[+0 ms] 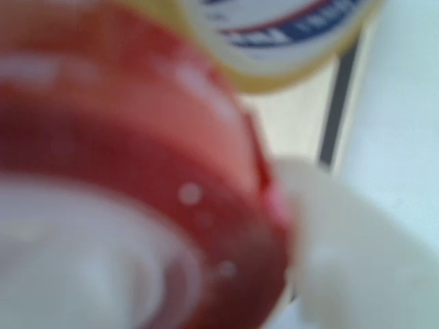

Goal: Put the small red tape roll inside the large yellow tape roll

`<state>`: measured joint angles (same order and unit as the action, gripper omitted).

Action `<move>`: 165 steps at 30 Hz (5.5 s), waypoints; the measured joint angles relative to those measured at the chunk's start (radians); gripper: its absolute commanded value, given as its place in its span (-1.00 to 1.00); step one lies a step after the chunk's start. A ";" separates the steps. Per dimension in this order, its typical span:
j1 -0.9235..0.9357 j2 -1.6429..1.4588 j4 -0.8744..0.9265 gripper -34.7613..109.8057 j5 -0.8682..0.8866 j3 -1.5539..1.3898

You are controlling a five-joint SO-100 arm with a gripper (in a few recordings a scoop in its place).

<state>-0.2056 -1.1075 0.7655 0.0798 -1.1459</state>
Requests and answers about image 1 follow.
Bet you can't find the large yellow tape roll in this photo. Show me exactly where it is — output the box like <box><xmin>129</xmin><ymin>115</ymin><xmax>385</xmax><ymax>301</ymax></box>
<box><xmin>171</xmin><ymin>0</ymin><xmax>385</xmax><ymax>95</ymax></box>

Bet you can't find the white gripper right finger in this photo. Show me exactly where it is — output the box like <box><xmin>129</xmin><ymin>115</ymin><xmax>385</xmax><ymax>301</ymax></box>
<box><xmin>272</xmin><ymin>156</ymin><xmax>439</xmax><ymax>329</ymax></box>

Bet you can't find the small red tape roll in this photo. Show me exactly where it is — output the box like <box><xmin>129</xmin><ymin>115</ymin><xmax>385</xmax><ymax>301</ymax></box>
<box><xmin>0</xmin><ymin>0</ymin><xmax>296</xmax><ymax>329</ymax></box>

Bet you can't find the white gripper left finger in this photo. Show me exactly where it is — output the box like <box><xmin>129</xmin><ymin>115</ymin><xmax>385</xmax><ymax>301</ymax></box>
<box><xmin>0</xmin><ymin>177</ymin><xmax>200</xmax><ymax>329</ymax></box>

